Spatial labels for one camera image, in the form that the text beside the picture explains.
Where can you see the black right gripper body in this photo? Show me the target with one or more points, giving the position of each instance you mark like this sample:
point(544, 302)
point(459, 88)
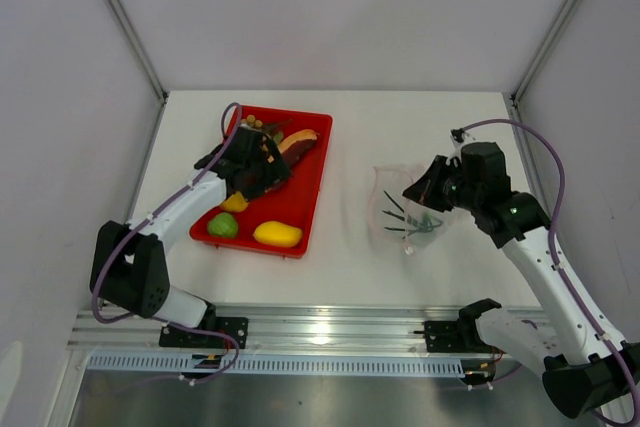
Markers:
point(446, 188)

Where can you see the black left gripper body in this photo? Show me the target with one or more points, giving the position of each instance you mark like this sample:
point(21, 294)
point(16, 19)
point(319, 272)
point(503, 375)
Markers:
point(264, 175)

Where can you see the tan longan fruit bunch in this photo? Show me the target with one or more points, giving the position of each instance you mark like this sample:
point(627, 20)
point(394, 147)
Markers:
point(272, 130)

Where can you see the sliced cured ham piece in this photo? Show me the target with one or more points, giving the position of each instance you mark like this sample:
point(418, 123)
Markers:
point(295, 146)

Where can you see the green scallion stalk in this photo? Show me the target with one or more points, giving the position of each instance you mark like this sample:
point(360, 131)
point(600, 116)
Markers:
point(406, 221)

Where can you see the clear zip top bag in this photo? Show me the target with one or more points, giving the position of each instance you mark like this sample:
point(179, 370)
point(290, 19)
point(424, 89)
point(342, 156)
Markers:
point(396, 178)

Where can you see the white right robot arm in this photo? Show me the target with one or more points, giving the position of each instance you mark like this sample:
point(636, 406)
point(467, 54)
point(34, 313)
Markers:
point(588, 363)

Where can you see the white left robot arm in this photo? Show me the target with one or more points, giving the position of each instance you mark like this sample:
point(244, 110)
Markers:
point(130, 274)

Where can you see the yellow potato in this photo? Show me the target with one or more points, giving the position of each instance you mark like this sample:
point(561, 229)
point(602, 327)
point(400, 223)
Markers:
point(236, 203)

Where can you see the red plastic tray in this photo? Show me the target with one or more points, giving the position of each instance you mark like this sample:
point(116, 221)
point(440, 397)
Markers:
point(293, 204)

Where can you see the green custard apple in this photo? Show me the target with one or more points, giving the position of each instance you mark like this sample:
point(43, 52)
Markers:
point(223, 225)

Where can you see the yellow mango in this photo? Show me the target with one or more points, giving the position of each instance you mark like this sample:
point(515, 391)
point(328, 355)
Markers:
point(277, 234)

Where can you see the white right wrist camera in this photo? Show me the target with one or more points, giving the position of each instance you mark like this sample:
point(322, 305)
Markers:
point(459, 138)

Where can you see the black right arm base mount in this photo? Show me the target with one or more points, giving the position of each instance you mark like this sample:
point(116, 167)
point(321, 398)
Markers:
point(460, 335)

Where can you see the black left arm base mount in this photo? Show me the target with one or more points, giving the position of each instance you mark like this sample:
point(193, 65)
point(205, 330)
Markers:
point(213, 332)

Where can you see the aluminium rail profile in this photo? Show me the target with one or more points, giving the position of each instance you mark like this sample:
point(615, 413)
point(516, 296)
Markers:
point(286, 329)

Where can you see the left aluminium frame post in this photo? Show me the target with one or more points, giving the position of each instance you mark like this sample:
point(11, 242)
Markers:
point(136, 48)

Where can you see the aluminium frame post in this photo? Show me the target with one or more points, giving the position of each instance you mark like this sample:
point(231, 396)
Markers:
point(552, 35)
point(136, 48)

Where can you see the slotted grey cable duct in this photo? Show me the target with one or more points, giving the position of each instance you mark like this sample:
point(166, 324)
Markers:
point(414, 367)

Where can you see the right aluminium frame post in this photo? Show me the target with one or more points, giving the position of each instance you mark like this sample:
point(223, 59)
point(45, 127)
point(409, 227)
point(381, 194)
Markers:
point(552, 35)

